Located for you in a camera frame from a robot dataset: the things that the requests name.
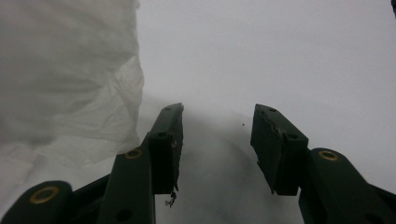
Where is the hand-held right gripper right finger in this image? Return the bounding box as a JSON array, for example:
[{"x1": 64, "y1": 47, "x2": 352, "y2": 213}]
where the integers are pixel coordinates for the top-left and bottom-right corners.
[{"x1": 249, "y1": 103, "x2": 309, "y2": 197}]

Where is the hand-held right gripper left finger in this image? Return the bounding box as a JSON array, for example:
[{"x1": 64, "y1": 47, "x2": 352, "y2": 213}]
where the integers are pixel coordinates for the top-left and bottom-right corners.
[{"x1": 147, "y1": 103, "x2": 185, "y2": 196}]

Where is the clear plastic bag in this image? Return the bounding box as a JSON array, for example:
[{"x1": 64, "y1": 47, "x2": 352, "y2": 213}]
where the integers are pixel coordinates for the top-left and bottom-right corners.
[{"x1": 0, "y1": 0, "x2": 146, "y2": 206}]

